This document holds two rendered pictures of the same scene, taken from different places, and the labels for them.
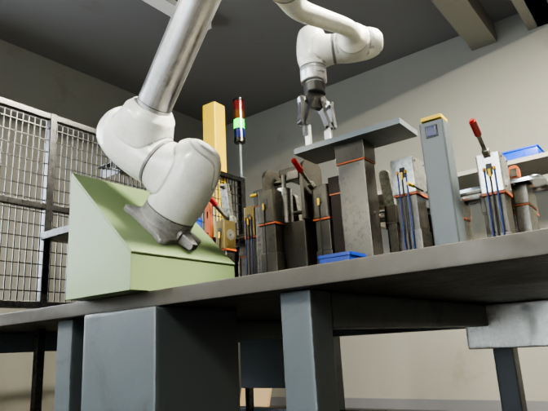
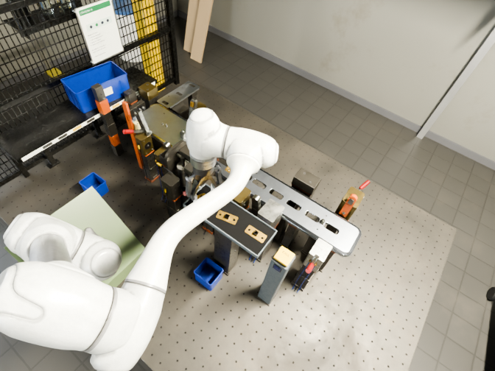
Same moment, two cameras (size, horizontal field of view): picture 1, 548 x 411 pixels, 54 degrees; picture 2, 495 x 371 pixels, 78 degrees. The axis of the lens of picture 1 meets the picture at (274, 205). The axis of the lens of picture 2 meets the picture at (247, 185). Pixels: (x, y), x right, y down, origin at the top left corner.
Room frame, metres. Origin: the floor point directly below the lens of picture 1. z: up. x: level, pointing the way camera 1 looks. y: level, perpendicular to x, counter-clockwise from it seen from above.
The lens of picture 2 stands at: (0.95, -0.23, 2.21)
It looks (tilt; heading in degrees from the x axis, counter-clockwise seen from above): 52 degrees down; 353
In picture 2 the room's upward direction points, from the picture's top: 9 degrees clockwise
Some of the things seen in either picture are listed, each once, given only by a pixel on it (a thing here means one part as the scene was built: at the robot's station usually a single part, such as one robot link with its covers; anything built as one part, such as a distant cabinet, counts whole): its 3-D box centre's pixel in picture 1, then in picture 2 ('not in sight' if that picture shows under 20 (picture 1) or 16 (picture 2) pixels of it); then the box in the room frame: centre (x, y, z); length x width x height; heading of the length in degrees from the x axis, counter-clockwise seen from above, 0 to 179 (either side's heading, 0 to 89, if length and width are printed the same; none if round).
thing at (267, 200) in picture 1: (270, 245); (171, 204); (1.82, 0.02, 0.89); 0.09 x 0.08 x 0.38; 144
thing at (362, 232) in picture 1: (360, 214); (227, 244); (1.59, -0.26, 0.92); 0.10 x 0.08 x 0.45; 54
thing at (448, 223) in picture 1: (444, 198); (274, 279); (1.44, -0.47, 0.92); 0.08 x 0.08 x 0.44; 54
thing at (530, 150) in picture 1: (518, 160); not in sight; (3.64, -1.76, 1.74); 0.33 x 0.22 x 0.11; 53
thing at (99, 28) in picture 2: not in sight; (100, 31); (2.67, 0.50, 1.30); 0.23 x 0.02 x 0.31; 144
